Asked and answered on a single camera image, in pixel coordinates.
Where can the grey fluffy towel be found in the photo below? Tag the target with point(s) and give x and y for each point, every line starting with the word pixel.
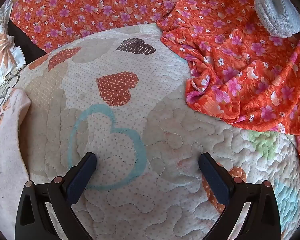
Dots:
pixel 275 15

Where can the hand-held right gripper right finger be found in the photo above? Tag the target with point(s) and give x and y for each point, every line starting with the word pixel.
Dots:
pixel 215 177

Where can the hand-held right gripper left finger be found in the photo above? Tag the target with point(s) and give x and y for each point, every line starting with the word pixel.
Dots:
pixel 81 177

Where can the dark cloth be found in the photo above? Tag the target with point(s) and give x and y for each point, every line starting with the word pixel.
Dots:
pixel 27 46

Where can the quilted heart pattern blanket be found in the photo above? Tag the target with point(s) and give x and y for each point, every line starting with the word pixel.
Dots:
pixel 152 130

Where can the white garment with grey band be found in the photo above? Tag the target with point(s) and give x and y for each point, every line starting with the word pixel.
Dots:
pixel 5 160

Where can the white floral pillow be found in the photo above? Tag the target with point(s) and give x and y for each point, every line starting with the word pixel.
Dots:
pixel 0 55

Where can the crumpled orange floral garment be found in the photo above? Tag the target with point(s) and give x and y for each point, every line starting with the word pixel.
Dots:
pixel 240 80

